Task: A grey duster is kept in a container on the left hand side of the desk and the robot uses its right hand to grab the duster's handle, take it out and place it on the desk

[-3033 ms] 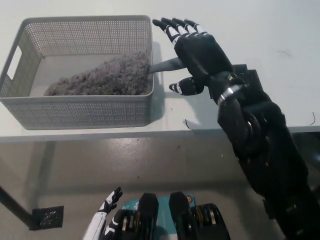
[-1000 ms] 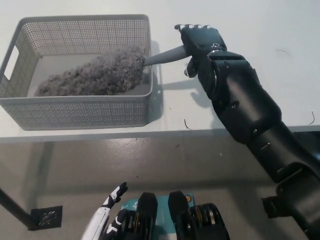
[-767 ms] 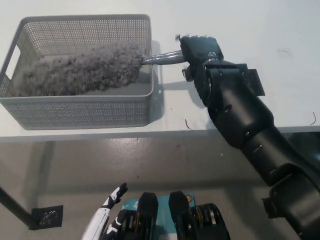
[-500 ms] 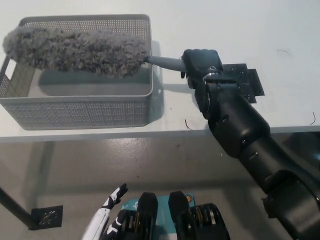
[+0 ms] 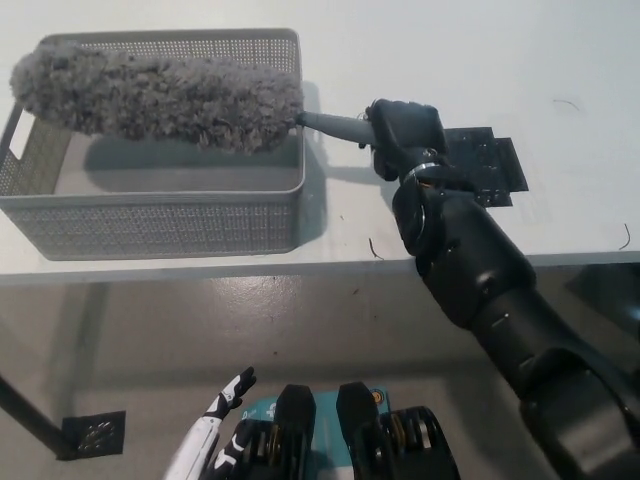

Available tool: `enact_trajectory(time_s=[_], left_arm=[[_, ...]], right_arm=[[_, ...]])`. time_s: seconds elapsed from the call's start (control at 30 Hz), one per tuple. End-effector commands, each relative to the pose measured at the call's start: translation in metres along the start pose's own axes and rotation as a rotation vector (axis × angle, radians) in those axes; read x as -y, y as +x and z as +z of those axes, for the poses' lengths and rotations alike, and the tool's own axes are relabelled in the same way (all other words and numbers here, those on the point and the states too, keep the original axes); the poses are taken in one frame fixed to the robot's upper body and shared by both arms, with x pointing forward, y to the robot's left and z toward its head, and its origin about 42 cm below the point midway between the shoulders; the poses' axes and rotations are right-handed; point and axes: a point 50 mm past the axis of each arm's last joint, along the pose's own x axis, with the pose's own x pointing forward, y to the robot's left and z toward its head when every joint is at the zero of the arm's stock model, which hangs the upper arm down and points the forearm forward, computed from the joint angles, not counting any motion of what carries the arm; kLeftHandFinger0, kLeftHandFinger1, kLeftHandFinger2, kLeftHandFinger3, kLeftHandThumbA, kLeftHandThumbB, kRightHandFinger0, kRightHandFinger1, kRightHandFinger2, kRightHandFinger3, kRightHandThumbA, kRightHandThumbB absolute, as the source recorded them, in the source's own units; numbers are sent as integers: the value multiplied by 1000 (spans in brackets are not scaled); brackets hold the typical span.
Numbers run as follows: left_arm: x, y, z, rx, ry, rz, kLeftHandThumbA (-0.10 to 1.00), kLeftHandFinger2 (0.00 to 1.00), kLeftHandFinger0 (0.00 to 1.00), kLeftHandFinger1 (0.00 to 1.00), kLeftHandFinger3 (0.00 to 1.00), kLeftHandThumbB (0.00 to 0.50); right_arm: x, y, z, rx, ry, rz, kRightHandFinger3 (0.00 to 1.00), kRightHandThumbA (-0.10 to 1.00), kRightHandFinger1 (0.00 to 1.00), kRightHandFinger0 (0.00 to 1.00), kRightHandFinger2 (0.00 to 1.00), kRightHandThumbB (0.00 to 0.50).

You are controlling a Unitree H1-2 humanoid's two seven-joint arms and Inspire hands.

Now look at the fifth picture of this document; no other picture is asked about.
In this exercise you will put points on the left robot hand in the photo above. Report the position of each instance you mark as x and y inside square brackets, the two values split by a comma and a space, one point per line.
[200, 440]

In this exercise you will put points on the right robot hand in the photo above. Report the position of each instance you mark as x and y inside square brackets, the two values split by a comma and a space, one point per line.
[407, 132]

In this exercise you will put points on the black tape patch on desk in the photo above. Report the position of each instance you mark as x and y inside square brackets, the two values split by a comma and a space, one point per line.
[492, 165]

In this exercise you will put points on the black teal robot body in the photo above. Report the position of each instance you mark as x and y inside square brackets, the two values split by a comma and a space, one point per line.
[360, 440]

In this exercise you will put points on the black table leg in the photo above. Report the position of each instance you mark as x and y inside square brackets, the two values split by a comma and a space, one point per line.
[27, 412]

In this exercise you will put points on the grey perforated plastic basket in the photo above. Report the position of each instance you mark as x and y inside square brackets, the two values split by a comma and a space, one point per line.
[150, 225]

